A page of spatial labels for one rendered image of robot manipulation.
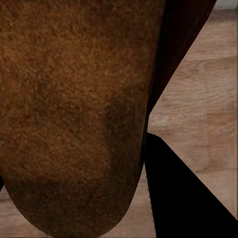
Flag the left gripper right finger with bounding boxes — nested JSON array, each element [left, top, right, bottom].
[[144, 133, 238, 238]]

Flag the sandal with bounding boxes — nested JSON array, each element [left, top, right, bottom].
[[0, 0, 216, 238]]

